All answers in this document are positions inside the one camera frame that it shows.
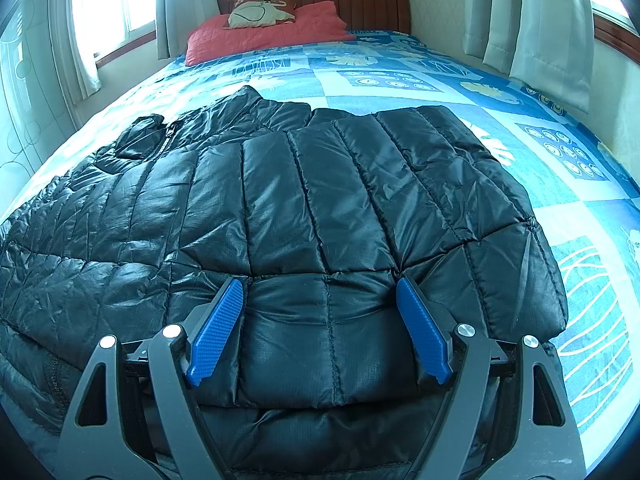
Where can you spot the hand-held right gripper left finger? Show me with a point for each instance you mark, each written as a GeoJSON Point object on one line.
{"type": "Point", "coordinates": [216, 332]}

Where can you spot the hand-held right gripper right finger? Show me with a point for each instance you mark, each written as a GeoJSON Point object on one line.
{"type": "Point", "coordinates": [422, 330]}

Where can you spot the black puffer jacket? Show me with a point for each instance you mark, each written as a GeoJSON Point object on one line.
{"type": "Point", "coordinates": [300, 200]}

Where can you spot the blue patterned bedsheet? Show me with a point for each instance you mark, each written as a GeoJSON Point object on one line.
{"type": "Point", "coordinates": [400, 85]}

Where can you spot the red quilted pillow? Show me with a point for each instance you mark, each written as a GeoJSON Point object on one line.
{"type": "Point", "coordinates": [280, 37]}

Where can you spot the glass door wardrobe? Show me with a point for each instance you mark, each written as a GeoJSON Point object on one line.
{"type": "Point", "coordinates": [30, 90]}

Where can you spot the sheer white curtain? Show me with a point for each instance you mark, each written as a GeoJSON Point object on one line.
{"type": "Point", "coordinates": [80, 50]}

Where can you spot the cream printed pillow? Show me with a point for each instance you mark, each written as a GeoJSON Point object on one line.
{"type": "Point", "coordinates": [255, 12]}

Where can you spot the grey curtain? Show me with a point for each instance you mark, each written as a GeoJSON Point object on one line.
{"type": "Point", "coordinates": [555, 30]}
{"type": "Point", "coordinates": [487, 5]}
{"type": "Point", "coordinates": [182, 5]}

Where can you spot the wooden headboard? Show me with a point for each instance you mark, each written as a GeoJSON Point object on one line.
{"type": "Point", "coordinates": [370, 5]}

